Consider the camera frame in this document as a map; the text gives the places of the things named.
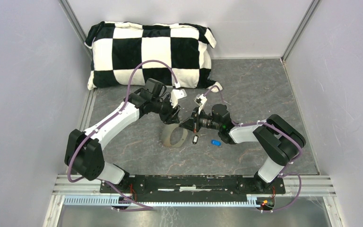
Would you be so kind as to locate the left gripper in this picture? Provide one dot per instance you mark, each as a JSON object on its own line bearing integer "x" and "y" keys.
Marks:
{"x": 171, "y": 116}

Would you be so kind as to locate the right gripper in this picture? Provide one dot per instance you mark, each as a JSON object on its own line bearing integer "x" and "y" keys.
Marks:
{"x": 193, "y": 124}

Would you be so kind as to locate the black key fob tag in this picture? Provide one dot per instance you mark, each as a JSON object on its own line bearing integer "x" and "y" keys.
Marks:
{"x": 195, "y": 139}

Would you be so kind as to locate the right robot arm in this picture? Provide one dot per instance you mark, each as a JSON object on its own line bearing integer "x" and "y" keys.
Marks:
{"x": 281, "y": 142}

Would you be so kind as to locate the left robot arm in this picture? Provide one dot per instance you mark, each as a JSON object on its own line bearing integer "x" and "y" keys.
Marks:
{"x": 84, "y": 151}

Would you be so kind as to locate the blue key fob tag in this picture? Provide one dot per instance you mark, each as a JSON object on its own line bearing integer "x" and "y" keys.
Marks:
{"x": 216, "y": 143}

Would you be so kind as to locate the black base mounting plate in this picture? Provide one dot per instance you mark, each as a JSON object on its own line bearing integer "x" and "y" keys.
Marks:
{"x": 198, "y": 188}

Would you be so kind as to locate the black and white checkered pillow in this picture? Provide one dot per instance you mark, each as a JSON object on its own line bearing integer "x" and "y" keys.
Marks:
{"x": 131, "y": 53}

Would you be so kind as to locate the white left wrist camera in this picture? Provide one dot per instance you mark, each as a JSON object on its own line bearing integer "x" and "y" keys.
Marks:
{"x": 176, "y": 95}

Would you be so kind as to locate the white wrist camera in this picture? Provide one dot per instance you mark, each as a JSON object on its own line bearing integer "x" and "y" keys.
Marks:
{"x": 200, "y": 100}
{"x": 176, "y": 95}

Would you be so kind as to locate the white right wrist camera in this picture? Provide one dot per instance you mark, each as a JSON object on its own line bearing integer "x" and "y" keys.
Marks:
{"x": 200, "y": 100}

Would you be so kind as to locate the white slotted cable duct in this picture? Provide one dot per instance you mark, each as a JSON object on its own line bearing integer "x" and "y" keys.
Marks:
{"x": 118, "y": 201}

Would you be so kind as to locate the aluminium frame rail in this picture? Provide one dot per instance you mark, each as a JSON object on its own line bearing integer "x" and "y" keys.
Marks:
{"x": 312, "y": 186}

